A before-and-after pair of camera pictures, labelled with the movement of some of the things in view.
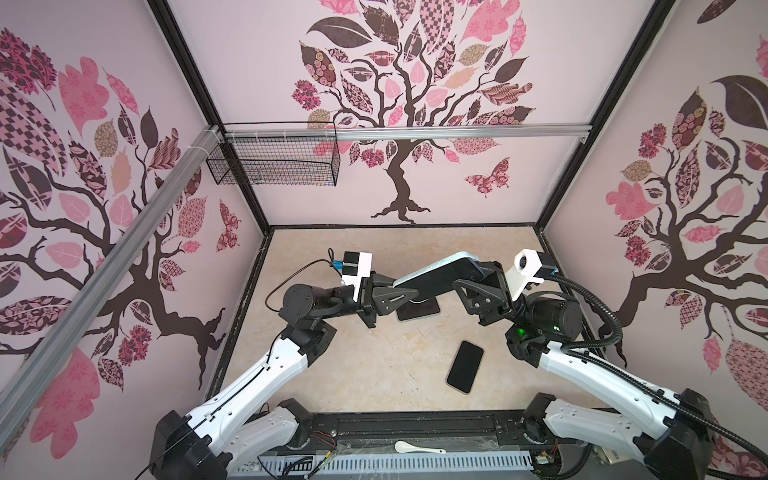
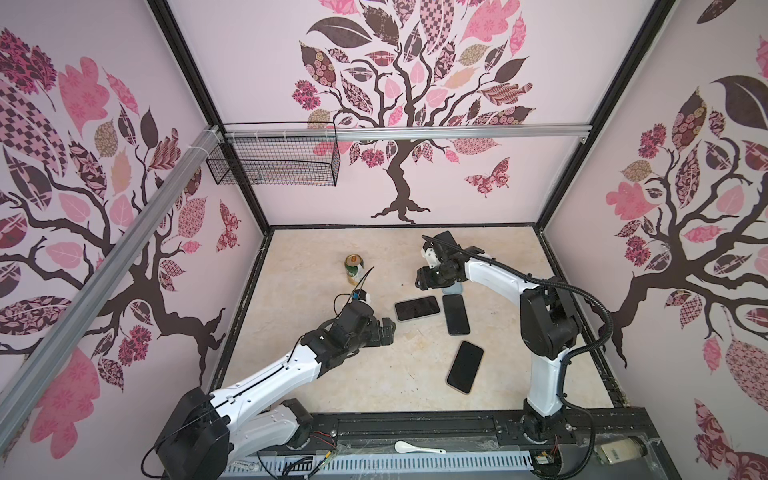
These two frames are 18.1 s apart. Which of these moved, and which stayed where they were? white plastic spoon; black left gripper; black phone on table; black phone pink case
Moved: black left gripper
Stayed: black phone pink case; white plastic spoon; black phone on table
